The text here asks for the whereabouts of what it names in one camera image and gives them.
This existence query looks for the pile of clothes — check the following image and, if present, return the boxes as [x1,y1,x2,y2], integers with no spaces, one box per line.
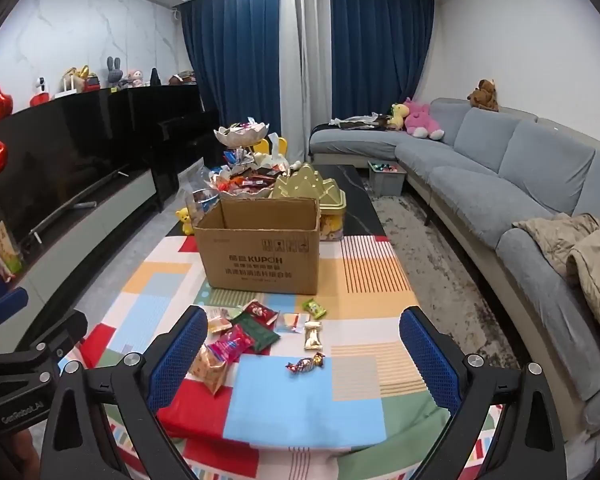
[330,112,391,131]

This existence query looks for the dark green snack packet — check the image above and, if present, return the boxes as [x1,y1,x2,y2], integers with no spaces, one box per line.
[230,312,282,356]

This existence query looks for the colourful printed paper bag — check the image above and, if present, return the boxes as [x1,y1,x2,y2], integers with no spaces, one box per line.
[0,220,23,286]

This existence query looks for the black piano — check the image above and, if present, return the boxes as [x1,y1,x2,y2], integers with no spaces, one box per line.
[105,82,221,211]

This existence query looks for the pink plush toy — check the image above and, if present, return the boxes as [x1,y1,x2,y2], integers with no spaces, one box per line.
[402,97,446,141]

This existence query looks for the tan snack packet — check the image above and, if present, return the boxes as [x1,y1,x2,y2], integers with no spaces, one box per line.
[189,345,233,396]

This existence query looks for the clear plastic snack jar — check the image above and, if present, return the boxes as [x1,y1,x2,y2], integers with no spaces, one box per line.
[186,187,222,226]

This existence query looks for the white sheer curtain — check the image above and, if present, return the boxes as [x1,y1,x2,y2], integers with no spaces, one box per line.
[278,0,333,161]

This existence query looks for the gold figurine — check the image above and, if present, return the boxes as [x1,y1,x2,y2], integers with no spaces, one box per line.
[62,65,101,92]

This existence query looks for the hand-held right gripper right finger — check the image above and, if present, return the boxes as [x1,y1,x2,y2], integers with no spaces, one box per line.
[399,306,568,480]

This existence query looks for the red snack packet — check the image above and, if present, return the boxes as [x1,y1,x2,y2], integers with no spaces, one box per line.
[242,301,279,323]

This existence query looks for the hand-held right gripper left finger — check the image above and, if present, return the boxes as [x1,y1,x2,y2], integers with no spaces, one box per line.
[39,305,210,480]

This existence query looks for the heap of assorted snack packets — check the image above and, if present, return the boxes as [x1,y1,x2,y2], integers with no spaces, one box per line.
[210,160,281,196]

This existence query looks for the white and gold candy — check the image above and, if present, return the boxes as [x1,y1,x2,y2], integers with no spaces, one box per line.
[303,321,323,351]

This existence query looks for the grey television cabinet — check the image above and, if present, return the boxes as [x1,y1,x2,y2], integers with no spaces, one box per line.
[17,167,163,291]

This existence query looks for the grey patterned rug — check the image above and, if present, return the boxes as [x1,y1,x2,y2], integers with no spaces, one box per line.
[362,180,528,381]

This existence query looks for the pale yellow snack packet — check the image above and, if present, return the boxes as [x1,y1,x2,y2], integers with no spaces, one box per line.
[203,306,241,333]

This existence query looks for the blue curtain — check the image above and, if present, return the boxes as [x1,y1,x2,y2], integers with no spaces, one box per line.
[177,0,283,138]
[329,0,436,121]

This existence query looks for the clear orange-print snack packet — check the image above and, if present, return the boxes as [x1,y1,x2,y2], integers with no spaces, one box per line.
[275,311,311,333]

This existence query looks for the tiered white bowl stand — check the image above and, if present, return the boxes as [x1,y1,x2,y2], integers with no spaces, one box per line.
[207,120,287,201]

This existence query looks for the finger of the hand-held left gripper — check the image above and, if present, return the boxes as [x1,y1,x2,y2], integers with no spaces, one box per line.
[0,287,29,333]
[27,310,89,361]

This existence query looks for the grey corner sofa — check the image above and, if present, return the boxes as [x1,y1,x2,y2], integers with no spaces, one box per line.
[307,97,600,441]

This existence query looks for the white and red camera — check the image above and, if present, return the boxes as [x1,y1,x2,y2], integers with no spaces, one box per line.
[30,77,52,107]

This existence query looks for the beige quilted jacket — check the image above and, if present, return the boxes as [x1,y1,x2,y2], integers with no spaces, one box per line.
[512,212,600,356]

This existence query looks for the yellow bear figure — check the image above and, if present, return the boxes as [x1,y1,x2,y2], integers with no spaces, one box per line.
[175,206,197,237]

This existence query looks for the brown plush toy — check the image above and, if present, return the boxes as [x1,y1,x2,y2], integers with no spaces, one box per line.
[467,79,500,112]

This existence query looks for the clear plastic bag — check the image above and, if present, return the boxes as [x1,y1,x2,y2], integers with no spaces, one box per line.
[180,162,216,193]

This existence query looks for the shiny foil candy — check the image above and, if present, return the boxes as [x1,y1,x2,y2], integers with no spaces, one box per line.
[286,352,327,375]

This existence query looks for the grey toy storage bin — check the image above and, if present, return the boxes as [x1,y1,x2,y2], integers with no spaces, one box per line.
[367,160,408,197]

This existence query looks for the brown cardboard box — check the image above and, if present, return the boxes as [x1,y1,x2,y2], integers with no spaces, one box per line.
[194,197,322,295]

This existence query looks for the gold mountain-lid biscuit tin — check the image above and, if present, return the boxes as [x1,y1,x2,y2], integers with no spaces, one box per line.
[271,162,348,243]

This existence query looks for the colourful patchwork tablecloth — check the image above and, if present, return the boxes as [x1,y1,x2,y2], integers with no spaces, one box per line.
[60,234,511,480]

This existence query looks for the person's left hand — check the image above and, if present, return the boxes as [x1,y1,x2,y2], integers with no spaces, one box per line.
[2,430,38,480]

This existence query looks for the pink snack packet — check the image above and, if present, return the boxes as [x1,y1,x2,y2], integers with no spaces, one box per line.
[205,324,256,363]

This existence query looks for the black television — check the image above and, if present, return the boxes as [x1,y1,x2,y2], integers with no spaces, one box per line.
[0,91,131,256]

